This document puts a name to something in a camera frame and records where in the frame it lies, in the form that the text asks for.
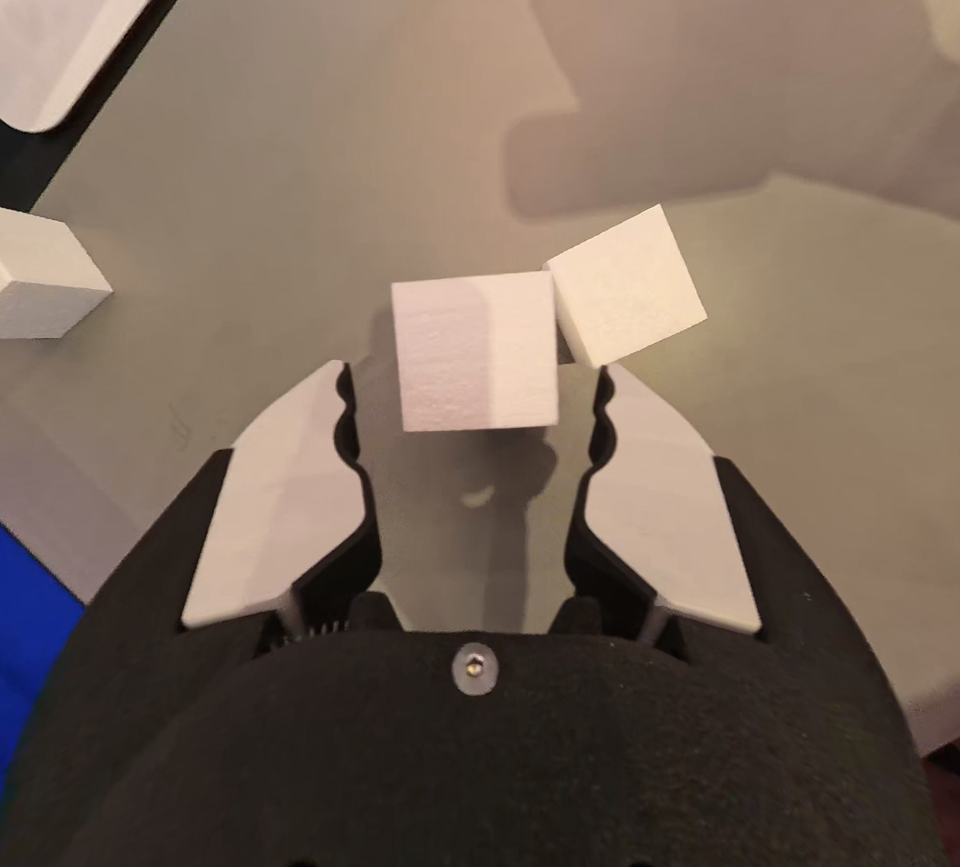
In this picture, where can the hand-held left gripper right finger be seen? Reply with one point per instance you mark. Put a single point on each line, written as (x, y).
(667, 514)

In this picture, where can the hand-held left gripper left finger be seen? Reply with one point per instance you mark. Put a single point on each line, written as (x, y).
(277, 514)

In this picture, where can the white foam cube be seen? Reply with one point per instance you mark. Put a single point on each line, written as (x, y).
(472, 349)
(626, 286)
(45, 282)

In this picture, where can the blue plastic bin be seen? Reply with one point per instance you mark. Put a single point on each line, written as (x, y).
(30, 627)

